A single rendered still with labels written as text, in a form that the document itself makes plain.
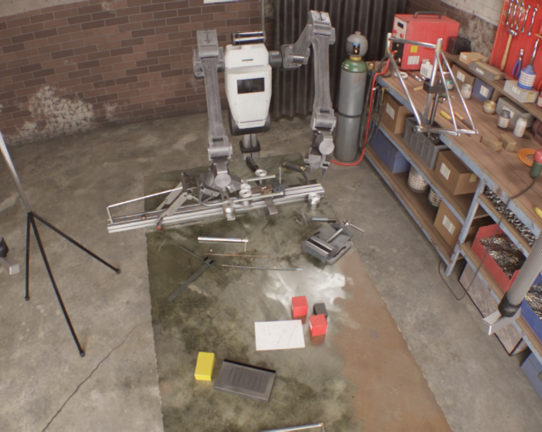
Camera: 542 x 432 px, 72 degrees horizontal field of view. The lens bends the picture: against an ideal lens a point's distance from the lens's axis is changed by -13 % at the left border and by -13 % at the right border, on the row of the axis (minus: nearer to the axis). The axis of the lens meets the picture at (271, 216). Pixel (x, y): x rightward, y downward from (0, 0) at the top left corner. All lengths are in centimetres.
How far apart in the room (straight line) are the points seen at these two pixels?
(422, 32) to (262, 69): 164
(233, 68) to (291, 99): 201
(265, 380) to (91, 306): 168
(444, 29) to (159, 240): 272
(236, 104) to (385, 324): 133
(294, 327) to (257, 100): 125
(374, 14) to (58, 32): 295
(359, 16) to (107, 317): 331
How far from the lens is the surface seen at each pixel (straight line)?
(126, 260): 291
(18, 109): 461
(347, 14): 411
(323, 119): 159
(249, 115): 223
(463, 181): 273
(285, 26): 395
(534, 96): 302
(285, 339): 134
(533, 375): 258
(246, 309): 141
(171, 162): 374
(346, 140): 358
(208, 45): 166
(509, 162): 258
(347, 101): 342
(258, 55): 220
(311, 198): 175
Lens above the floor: 200
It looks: 41 degrees down
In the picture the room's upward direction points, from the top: straight up
